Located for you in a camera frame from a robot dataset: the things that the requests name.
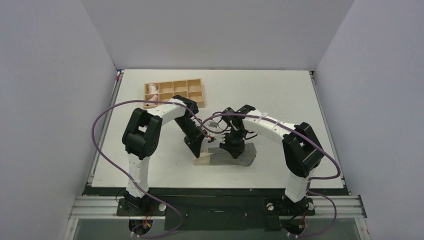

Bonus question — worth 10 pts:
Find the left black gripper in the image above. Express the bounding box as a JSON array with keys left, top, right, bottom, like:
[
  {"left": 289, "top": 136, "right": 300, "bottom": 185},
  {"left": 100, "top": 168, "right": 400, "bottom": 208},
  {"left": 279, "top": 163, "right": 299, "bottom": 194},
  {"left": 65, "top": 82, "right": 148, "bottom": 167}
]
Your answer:
[{"left": 174, "top": 116, "right": 206, "bottom": 159}]

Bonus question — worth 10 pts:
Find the grey beige underwear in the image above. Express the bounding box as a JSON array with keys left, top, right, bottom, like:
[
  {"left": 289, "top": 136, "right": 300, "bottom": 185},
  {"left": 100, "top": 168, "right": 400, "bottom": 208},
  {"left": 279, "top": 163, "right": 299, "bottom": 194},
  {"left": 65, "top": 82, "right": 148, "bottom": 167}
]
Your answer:
[{"left": 193, "top": 142, "right": 257, "bottom": 167}]

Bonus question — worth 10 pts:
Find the wooden compartment tray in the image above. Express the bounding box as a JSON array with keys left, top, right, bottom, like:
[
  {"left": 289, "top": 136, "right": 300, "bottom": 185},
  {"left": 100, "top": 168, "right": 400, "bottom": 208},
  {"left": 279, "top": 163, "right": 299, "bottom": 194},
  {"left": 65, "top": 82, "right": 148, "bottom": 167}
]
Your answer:
[{"left": 143, "top": 78, "right": 205, "bottom": 108}]

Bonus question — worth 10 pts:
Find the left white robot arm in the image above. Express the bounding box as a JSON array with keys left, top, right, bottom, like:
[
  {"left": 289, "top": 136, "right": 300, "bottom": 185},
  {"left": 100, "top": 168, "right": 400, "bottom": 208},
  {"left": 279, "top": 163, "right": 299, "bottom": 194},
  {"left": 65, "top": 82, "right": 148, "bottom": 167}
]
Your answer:
[{"left": 122, "top": 95, "right": 207, "bottom": 215}]

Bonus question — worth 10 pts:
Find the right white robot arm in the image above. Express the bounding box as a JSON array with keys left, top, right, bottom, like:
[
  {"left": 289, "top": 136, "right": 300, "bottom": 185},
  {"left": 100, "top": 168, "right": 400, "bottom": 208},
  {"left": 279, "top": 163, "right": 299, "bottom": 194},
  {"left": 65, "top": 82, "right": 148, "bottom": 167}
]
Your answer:
[{"left": 219, "top": 104, "right": 324, "bottom": 214}]

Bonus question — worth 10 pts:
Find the pink rolled underwear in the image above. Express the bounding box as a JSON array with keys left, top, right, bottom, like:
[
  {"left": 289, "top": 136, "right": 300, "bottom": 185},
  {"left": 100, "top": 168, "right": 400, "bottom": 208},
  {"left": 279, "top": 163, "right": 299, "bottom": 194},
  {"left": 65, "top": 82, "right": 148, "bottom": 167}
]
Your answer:
[{"left": 144, "top": 94, "right": 159, "bottom": 108}]

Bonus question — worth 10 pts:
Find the white rolled underwear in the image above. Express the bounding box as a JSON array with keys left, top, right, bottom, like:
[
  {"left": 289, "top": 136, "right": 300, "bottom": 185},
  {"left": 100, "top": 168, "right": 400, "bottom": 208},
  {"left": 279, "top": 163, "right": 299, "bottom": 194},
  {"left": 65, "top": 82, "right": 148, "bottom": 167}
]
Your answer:
[{"left": 147, "top": 83, "right": 158, "bottom": 95}]

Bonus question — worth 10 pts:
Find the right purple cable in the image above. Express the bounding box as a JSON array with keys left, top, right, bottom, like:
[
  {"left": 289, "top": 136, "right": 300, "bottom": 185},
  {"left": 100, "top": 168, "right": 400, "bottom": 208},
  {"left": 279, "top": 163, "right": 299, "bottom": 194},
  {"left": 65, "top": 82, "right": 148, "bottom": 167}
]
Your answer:
[{"left": 199, "top": 112, "right": 342, "bottom": 239}]

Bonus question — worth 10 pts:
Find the purple cable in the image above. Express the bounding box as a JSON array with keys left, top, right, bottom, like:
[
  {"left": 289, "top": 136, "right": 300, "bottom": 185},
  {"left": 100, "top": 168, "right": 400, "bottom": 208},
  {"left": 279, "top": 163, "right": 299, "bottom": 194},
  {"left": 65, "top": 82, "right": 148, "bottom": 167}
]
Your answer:
[
  {"left": 91, "top": 99, "right": 229, "bottom": 239},
  {"left": 199, "top": 112, "right": 342, "bottom": 239}
]

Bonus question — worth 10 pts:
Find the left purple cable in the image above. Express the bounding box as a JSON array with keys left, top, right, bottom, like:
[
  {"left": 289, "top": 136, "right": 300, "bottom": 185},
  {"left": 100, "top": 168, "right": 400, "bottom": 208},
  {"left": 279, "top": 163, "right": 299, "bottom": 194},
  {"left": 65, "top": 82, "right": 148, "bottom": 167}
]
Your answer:
[{"left": 91, "top": 99, "right": 229, "bottom": 239}]

